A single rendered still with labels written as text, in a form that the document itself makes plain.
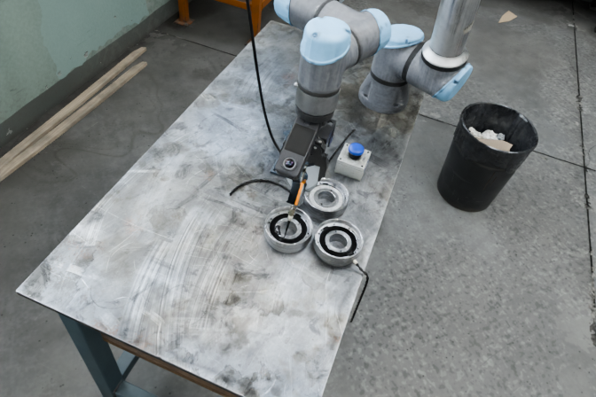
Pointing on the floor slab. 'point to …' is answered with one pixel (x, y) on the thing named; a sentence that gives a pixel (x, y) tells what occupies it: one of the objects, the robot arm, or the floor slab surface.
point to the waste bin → (484, 155)
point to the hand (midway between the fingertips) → (299, 186)
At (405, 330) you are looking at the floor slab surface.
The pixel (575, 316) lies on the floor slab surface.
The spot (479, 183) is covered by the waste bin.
